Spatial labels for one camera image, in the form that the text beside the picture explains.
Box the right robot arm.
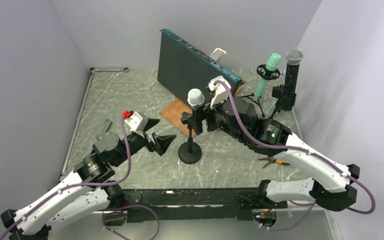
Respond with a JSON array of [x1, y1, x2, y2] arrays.
[[188, 97, 360, 212]]

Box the black round-base mic stand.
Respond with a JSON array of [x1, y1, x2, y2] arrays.
[[178, 109, 202, 165]]

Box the yellow-handled pliers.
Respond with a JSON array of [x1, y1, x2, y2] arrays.
[[258, 156, 291, 169]]

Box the white microphone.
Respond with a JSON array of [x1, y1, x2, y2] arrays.
[[187, 88, 205, 109]]

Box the mint green microphone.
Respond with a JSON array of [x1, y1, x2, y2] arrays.
[[252, 53, 282, 102]]

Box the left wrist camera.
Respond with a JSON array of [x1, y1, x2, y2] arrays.
[[124, 111, 149, 134]]

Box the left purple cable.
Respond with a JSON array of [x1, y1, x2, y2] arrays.
[[0, 112, 133, 240]]

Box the dark rack network switch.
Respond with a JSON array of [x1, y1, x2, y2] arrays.
[[157, 28, 245, 105]]

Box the black sparkly microphone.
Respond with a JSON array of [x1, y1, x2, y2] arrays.
[[281, 47, 304, 112]]

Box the silver wrench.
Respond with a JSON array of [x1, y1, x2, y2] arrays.
[[89, 67, 130, 75]]

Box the wooden board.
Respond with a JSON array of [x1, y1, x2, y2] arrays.
[[159, 85, 245, 138]]

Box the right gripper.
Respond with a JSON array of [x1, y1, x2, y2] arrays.
[[188, 92, 247, 143]]

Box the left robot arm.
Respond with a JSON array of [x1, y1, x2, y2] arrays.
[[0, 111, 177, 240]]

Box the purple cable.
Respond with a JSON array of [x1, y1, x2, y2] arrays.
[[213, 80, 377, 215], [0, 112, 133, 240]]

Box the black front frame rail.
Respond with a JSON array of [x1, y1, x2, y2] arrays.
[[108, 187, 288, 223]]

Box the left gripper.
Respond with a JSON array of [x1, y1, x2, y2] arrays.
[[112, 118, 177, 166]]

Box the grey metal bar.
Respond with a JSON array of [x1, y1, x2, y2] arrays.
[[96, 118, 113, 140]]

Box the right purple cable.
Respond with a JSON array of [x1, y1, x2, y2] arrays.
[[213, 80, 377, 215]]

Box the black tripod shock-mount stand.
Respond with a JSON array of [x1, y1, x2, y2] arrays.
[[240, 63, 281, 118]]

